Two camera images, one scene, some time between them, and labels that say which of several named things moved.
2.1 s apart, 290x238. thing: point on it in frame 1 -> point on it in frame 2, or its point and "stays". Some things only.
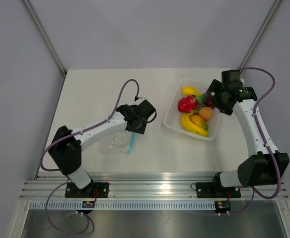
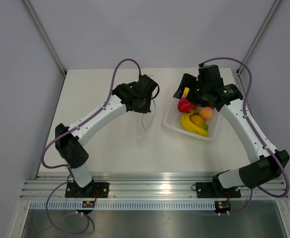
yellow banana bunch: (187, 124) stays
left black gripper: (140, 130) -> (145, 109)
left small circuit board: (88, 204) stays
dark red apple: (209, 103) stays
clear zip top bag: (120, 142) -> (145, 123)
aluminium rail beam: (52, 186) stays
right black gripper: (216, 87) -> (190, 81)
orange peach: (206, 113) stays
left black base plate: (93, 190) stays
